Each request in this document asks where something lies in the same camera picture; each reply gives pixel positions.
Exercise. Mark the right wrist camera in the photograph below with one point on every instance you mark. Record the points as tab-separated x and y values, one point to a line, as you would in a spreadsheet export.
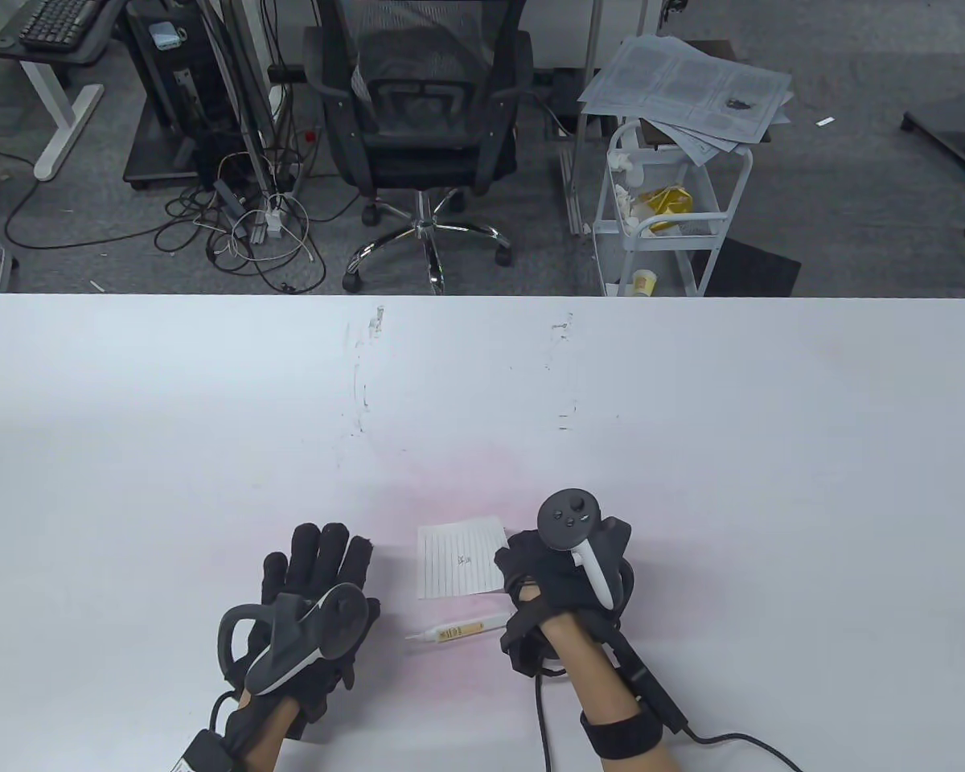
647	683

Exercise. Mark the person's left middle finger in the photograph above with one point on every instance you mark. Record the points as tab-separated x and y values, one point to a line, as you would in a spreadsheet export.
334	556

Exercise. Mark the person's left little finger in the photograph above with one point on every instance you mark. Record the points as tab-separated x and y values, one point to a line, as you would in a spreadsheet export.
275	575

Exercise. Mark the stack of newspapers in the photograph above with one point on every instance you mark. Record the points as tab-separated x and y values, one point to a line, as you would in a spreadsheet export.
683	88

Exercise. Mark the person's left thumb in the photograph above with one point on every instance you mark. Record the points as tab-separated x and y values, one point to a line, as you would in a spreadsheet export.
372	618

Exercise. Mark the aluminium rail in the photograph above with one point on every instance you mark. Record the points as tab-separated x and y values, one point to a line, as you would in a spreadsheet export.
572	181

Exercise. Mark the black computer tower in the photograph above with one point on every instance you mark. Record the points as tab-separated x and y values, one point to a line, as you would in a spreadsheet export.
178	104

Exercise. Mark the person's left hand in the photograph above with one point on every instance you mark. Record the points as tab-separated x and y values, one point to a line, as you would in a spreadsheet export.
310	567

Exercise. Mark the black platform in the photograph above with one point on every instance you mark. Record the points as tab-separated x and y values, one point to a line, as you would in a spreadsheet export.
953	129

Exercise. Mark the white pen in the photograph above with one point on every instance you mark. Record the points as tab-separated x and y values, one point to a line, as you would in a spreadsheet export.
458	629

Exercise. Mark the person's left forearm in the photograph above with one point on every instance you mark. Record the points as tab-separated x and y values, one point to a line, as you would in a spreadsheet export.
269	736

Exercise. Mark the grey left glove controller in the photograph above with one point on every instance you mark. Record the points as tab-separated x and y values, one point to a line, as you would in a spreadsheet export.
305	635

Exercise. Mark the black desk with white leg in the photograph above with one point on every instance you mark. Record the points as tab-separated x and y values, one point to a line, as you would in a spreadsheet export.
56	96

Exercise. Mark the yellow snack packet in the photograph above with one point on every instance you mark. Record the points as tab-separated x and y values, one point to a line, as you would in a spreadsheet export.
667	205

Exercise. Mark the black mesh office chair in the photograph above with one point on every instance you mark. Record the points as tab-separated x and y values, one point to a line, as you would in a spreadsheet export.
418	121

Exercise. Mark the small pale blue device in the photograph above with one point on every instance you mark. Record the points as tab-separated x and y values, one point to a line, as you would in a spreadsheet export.
166	35

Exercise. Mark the black keyboard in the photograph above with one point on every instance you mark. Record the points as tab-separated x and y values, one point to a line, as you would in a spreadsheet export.
58	20

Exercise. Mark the white power strip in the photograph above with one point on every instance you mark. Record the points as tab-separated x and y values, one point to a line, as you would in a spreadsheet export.
275	219

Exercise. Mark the black floor mat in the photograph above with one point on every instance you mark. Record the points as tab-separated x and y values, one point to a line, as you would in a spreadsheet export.
756	269

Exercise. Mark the lined paper note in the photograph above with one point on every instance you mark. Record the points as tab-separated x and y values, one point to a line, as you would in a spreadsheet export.
462	561

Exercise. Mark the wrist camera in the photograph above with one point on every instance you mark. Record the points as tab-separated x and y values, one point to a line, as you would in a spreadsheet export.
647	683
205	752

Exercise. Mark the person's right forearm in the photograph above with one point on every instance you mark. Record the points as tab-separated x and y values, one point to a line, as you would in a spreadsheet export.
599	683

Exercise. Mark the white utility cart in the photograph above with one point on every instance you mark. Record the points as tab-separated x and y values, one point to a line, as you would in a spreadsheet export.
720	189

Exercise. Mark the grey glove controller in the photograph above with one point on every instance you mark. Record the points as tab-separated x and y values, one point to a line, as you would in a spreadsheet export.
305	635
569	519

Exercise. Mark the yellow paper cup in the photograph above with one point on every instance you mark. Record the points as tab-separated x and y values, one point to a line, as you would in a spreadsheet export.
642	283

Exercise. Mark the person's right hand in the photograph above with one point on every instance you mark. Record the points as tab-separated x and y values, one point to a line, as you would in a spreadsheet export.
559	583

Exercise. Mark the grey right glove controller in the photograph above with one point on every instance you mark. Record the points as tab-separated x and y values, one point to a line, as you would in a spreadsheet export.
569	519

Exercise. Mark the person's right fingers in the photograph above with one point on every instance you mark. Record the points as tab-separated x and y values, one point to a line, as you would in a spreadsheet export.
519	563

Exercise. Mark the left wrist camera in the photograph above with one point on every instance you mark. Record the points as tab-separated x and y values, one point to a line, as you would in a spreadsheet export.
205	752

